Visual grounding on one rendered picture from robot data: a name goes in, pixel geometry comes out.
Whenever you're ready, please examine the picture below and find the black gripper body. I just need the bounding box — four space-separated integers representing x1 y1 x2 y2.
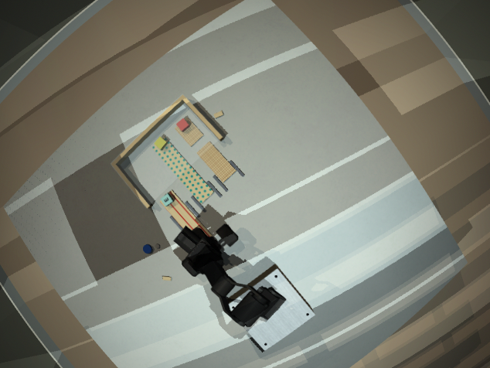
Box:
182 224 238 277

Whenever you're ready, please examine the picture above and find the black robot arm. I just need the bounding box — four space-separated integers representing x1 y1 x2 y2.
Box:
174 226 286 327

